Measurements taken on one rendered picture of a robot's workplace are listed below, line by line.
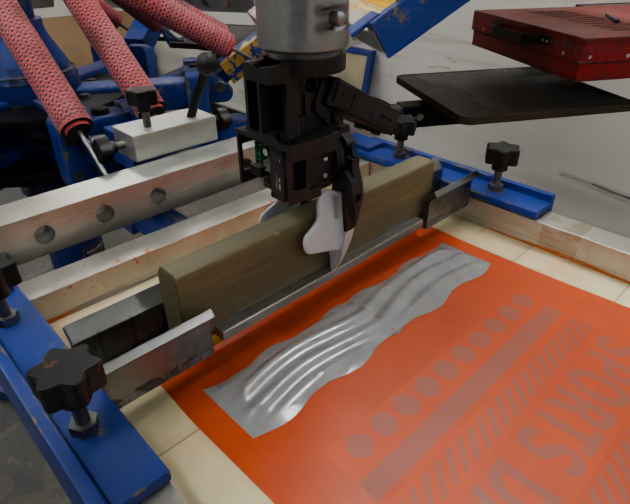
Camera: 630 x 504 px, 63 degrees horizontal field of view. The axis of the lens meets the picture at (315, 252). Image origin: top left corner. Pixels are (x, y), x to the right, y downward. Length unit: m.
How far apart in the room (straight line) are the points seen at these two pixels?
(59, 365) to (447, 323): 0.36
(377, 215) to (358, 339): 0.15
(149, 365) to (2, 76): 0.83
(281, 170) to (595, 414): 0.33
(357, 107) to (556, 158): 2.17
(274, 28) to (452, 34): 2.37
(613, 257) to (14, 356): 0.61
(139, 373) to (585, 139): 2.31
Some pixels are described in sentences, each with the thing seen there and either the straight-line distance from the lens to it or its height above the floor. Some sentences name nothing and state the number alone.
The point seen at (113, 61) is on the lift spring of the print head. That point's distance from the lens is 0.95.
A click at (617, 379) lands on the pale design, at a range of 0.54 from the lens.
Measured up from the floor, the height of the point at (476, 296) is 0.95.
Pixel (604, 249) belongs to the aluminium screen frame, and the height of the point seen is 0.98.
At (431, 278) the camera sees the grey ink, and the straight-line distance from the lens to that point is 0.60.
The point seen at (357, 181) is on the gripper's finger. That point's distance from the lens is 0.47.
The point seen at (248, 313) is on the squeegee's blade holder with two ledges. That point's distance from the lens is 0.48.
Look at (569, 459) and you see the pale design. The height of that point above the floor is 0.95.
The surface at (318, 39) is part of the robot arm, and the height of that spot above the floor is 1.22.
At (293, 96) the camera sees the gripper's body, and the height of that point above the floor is 1.18.
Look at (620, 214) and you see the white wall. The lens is 2.60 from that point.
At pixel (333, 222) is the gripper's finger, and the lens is 0.49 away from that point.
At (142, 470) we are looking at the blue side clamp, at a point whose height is 1.00.
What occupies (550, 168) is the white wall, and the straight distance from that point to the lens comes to 2.64.
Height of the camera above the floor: 1.29
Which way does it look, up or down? 32 degrees down
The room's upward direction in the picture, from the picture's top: straight up
